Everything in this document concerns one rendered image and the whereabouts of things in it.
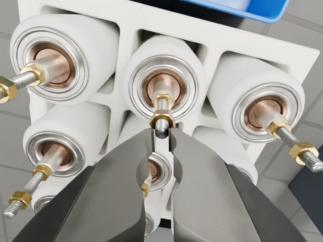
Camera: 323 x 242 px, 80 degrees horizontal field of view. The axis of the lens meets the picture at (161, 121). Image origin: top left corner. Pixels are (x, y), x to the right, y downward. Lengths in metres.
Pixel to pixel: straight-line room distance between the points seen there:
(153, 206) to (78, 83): 0.22
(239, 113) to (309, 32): 0.34
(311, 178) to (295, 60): 0.44
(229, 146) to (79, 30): 0.24
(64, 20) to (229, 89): 0.18
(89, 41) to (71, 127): 0.11
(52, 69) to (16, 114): 0.44
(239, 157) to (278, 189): 0.48
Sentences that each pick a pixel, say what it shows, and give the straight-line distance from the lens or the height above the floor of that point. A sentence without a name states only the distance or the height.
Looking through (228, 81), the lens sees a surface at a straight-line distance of 0.25.
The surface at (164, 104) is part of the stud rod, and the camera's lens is 0.17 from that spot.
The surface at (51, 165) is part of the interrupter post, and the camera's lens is 0.27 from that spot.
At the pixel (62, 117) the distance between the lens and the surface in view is 0.28.
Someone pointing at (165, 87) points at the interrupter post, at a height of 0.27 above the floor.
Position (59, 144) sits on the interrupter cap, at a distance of 0.28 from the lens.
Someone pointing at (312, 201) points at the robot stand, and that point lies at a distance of 0.70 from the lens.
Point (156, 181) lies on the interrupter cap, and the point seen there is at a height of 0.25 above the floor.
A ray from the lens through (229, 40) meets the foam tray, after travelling 0.29.
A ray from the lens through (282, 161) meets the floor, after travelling 0.68.
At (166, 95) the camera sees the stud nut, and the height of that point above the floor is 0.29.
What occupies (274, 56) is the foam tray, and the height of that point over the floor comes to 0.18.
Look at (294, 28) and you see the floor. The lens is 0.53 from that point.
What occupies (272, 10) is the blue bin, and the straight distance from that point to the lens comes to 0.39.
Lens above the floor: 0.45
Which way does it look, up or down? 61 degrees down
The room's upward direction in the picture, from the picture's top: 177 degrees counter-clockwise
